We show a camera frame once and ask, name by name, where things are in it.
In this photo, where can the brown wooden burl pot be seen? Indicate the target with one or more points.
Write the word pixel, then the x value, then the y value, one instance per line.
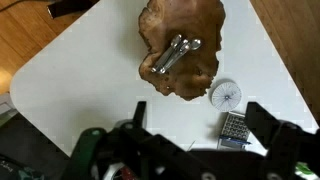
pixel 186 20

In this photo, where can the white round lined disc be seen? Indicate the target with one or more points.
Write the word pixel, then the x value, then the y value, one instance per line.
pixel 226 96

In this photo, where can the silver metal spoon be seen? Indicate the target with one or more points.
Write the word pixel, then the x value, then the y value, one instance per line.
pixel 168 53
pixel 176 56
pixel 195 44

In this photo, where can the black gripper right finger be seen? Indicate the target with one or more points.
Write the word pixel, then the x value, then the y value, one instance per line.
pixel 260 123

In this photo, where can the silver calculator with dark keys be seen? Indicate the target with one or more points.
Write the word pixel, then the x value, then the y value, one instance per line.
pixel 235 128

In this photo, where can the black box-shaped object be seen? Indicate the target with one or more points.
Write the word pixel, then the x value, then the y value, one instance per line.
pixel 70 6

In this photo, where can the green and white packet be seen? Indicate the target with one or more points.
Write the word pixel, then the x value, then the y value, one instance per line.
pixel 305 168

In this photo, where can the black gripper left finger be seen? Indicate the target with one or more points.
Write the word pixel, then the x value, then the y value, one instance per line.
pixel 140 113

